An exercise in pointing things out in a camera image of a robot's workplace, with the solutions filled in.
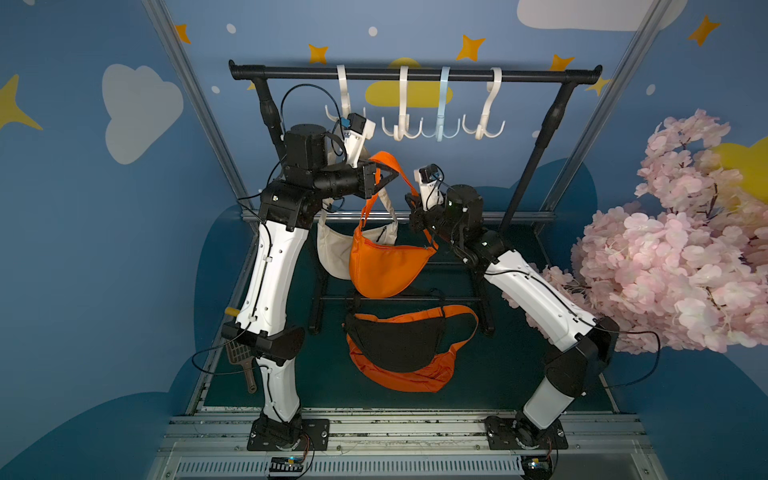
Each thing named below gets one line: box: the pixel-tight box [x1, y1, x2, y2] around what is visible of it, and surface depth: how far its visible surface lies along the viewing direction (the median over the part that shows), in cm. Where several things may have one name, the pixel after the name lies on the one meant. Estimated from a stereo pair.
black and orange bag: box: [344, 305, 479, 392], surface depth 87 cm
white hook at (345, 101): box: [325, 64, 366, 122], surface depth 52 cm
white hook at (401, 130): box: [381, 65, 424, 141], surface depth 56 cm
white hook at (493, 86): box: [462, 67, 506, 140], surface depth 56 cm
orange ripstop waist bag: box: [346, 338, 472, 393], surface depth 82 cm
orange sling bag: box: [349, 151, 438, 299], surface depth 80 cm
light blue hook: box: [421, 66, 461, 142], surface depth 56 cm
